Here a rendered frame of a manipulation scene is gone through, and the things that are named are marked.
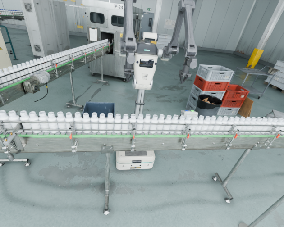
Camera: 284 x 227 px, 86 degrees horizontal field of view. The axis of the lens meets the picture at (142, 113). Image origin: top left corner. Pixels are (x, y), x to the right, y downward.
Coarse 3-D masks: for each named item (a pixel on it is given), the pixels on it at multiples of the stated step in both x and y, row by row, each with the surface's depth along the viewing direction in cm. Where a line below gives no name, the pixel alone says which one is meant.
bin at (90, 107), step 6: (90, 102) 170; (96, 102) 171; (102, 102) 172; (108, 102) 174; (84, 108) 158; (90, 108) 174; (96, 108) 175; (102, 108) 176; (108, 108) 177; (114, 108) 165; (90, 114) 178; (114, 114) 155
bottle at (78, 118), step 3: (75, 114) 111; (78, 114) 111; (75, 117) 112; (78, 117) 112; (81, 117) 115; (75, 120) 112; (78, 120) 112; (81, 120) 114; (75, 123) 114; (75, 126) 115; (78, 126) 115; (81, 126) 116; (78, 132) 118
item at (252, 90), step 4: (236, 68) 482; (240, 68) 475; (244, 68) 470; (248, 68) 475; (248, 72) 438; (252, 72) 454; (256, 72) 458; (260, 72) 463; (264, 72) 475; (232, 76) 496; (272, 76) 460; (244, 80) 450; (252, 84) 525; (268, 84) 471; (248, 88) 512; (252, 88) 517; (252, 92) 483; (256, 92) 487; (260, 92) 492; (264, 92) 486; (260, 96) 494
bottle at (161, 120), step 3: (162, 114) 126; (162, 117) 123; (159, 120) 125; (162, 120) 124; (159, 126) 127; (162, 126) 127; (156, 129) 130; (159, 129) 128; (162, 129) 131; (159, 132) 130
